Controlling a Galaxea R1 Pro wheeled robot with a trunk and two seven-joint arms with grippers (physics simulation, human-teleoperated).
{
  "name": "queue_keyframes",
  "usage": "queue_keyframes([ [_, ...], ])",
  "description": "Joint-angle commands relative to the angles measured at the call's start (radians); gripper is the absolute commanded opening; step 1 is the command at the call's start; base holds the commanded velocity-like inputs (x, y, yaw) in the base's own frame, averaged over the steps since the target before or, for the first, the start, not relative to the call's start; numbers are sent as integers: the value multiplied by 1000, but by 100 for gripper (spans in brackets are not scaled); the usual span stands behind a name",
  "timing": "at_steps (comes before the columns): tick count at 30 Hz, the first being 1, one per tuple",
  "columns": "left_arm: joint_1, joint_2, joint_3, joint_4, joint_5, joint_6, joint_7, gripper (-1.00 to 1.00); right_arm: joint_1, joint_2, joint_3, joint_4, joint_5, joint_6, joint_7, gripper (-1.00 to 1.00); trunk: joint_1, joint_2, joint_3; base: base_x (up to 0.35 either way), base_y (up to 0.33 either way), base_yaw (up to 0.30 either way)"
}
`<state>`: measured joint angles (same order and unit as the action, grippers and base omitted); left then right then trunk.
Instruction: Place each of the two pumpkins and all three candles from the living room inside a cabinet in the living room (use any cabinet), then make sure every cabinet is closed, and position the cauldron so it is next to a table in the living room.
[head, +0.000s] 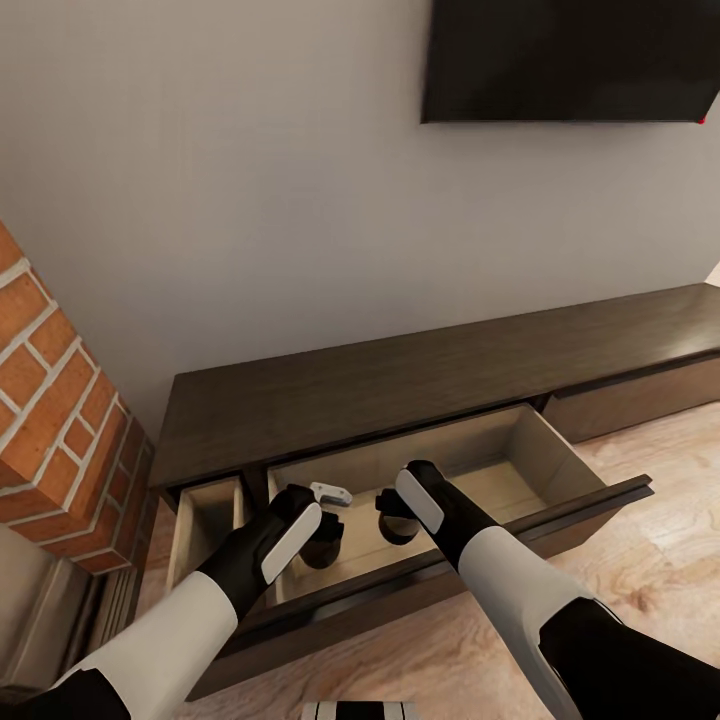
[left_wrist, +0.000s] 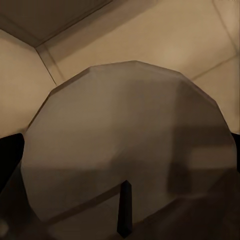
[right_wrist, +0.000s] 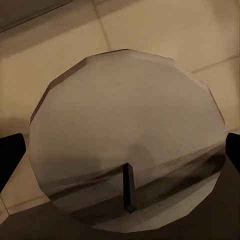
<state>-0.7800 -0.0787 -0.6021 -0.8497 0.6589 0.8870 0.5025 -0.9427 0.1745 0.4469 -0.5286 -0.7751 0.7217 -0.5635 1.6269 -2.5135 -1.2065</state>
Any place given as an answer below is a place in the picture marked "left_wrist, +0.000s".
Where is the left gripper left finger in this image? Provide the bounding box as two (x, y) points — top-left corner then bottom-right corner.
(0, 133), (25, 193)

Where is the pillar candle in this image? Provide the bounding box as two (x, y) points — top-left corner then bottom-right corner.
(20, 60), (238, 240)

